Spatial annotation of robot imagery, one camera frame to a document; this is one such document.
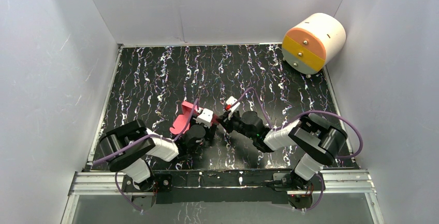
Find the pink paper box sheet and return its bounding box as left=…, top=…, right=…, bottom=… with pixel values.
left=169, top=101, right=219, bottom=135

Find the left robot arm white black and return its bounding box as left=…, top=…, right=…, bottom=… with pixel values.
left=98, top=120, right=217, bottom=191

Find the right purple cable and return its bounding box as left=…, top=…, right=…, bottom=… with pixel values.
left=231, top=87, right=363, bottom=212

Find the aluminium front rail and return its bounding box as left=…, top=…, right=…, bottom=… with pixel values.
left=69, top=168, right=376, bottom=196

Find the purple cable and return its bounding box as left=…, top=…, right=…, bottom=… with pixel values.
left=92, top=98, right=200, bottom=213
left=231, top=87, right=363, bottom=212

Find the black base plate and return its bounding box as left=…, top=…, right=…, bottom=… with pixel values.
left=119, top=169, right=321, bottom=205

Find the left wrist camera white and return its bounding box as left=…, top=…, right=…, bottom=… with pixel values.
left=196, top=108, right=214, bottom=128

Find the round drawer cabinet toy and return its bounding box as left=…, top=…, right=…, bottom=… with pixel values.
left=282, top=13, right=346, bottom=76

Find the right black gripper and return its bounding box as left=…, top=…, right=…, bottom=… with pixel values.
left=216, top=109, right=255, bottom=140

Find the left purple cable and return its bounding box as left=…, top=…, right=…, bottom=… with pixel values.
left=92, top=98, right=200, bottom=213

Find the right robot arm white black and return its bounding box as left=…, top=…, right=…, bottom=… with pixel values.
left=216, top=111, right=347, bottom=191

